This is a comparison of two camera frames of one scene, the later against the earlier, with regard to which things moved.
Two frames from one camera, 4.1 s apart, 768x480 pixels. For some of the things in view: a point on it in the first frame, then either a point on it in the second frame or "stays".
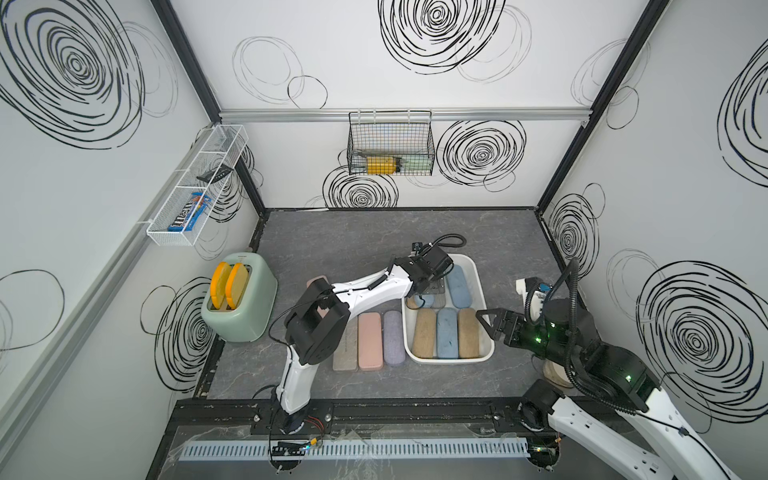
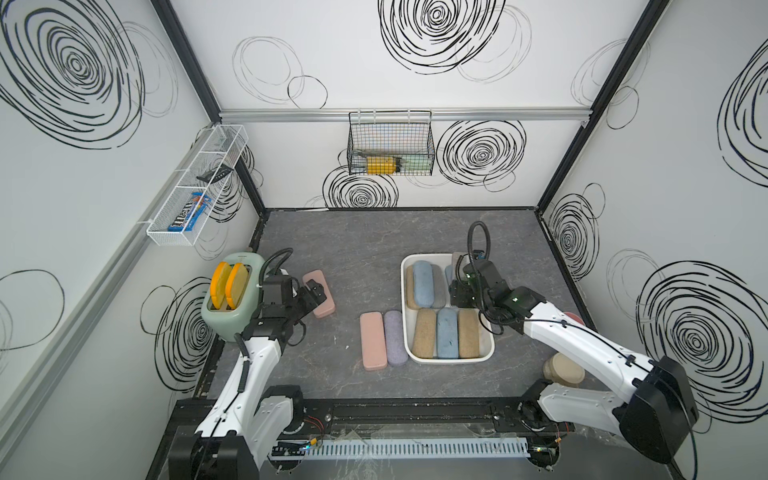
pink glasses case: (370, 344) stays
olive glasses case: (424, 342) stays
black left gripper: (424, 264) → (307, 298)
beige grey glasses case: (346, 354) → (455, 260)
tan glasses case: (468, 333) stays
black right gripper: (515, 318) → (457, 292)
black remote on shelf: (216, 174) stays
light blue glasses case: (447, 334) stays
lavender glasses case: (393, 338) stays
